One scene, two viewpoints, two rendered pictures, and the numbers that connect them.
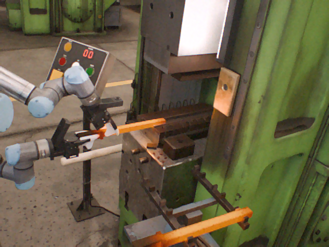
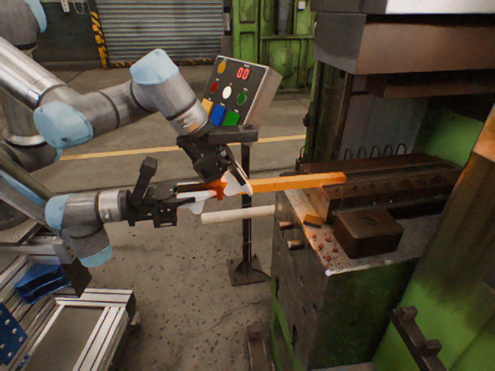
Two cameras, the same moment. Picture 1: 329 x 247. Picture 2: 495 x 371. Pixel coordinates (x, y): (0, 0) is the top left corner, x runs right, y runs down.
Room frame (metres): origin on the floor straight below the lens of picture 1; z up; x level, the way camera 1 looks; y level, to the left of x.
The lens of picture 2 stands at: (0.76, -0.04, 1.38)
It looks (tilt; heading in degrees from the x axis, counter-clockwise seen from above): 33 degrees down; 26
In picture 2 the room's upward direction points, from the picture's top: straight up
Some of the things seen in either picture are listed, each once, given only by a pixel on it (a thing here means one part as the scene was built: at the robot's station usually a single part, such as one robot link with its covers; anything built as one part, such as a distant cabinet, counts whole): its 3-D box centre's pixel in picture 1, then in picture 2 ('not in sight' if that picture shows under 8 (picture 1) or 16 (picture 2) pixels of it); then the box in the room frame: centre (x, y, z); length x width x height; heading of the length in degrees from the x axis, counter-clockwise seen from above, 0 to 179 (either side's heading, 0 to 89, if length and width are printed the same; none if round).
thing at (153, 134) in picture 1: (183, 121); (381, 180); (1.53, -0.08, 0.96); 0.42 x 0.20 x 0.09; 127
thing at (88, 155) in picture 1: (98, 153); (252, 213); (1.63, 0.37, 0.62); 0.44 x 0.05 x 0.05; 127
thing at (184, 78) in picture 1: (202, 69); (436, 77); (1.54, -0.13, 1.24); 0.30 x 0.07 x 0.06; 127
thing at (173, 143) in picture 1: (179, 147); (367, 232); (1.30, -0.07, 0.95); 0.12 x 0.08 x 0.06; 127
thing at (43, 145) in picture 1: (42, 149); (114, 207); (1.09, 0.46, 0.99); 0.08 x 0.05 x 0.08; 37
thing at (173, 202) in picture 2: (79, 140); (176, 199); (1.16, 0.34, 1.00); 0.09 x 0.05 x 0.02; 124
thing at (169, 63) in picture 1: (195, 52); (424, 38); (1.53, -0.08, 1.32); 0.42 x 0.20 x 0.10; 127
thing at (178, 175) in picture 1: (183, 168); (373, 259); (1.50, -0.12, 0.69); 0.56 x 0.38 x 0.45; 127
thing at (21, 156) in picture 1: (21, 154); (78, 211); (1.04, 0.53, 0.98); 0.11 x 0.08 x 0.09; 127
